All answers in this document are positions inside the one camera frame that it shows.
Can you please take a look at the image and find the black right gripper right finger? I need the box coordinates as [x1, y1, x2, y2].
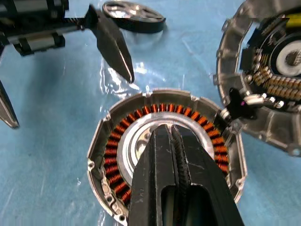
[171, 124, 245, 226]

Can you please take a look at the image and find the silver spoked rotor disc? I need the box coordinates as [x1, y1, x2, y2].
[102, 0, 166, 33]

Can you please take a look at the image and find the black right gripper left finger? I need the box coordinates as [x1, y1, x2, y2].
[128, 124, 189, 226]

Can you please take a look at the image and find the silver motor housing lid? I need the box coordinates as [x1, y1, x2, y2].
[213, 0, 301, 157]

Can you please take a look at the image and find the blue plastic table sheet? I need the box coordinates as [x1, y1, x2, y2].
[0, 0, 301, 226]

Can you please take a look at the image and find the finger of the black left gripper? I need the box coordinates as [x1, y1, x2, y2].
[85, 4, 135, 83]
[0, 80, 20, 129]

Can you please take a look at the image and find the motor housing with copper coils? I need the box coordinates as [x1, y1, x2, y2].
[86, 88, 248, 223]

